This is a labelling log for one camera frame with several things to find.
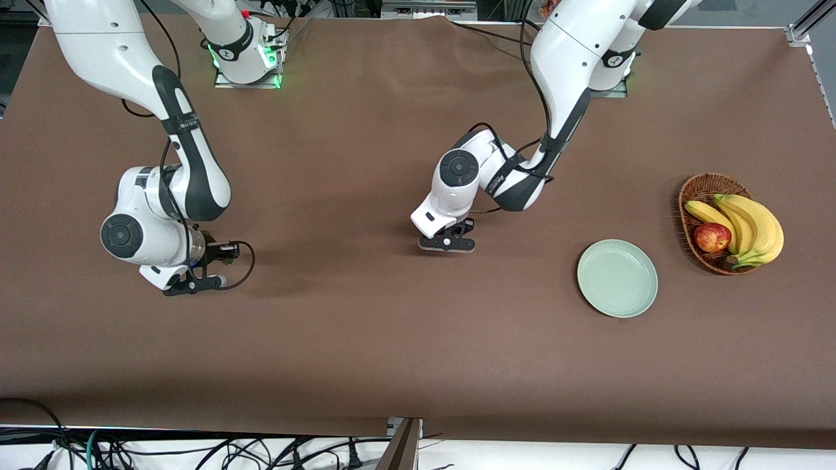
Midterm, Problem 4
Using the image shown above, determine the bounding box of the pale green round plate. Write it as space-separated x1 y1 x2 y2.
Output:
577 239 659 319

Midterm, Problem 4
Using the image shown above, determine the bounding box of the brown table cover sheet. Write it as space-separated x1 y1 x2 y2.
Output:
0 12 836 451

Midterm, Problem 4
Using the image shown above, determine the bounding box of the grey metal box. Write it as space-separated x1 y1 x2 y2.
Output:
382 0 477 20

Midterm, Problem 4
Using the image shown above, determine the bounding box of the brown wicker basket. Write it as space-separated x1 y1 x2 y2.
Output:
677 172 762 276

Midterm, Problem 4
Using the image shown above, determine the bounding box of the red apple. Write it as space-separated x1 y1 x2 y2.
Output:
694 223 732 254

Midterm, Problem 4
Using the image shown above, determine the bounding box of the yellow banana bunch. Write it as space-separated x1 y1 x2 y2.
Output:
684 193 784 269

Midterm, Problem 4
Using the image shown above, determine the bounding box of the long black base cable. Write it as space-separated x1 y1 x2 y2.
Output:
451 22 543 50

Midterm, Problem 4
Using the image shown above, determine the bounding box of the black looped floor cable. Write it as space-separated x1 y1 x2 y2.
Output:
0 397 74 470

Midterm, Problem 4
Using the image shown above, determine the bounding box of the black base cable bundle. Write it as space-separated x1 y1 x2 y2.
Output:
248 0 313 50

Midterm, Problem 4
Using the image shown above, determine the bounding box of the black cable with plug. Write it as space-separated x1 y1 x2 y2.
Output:
287 436 368 470

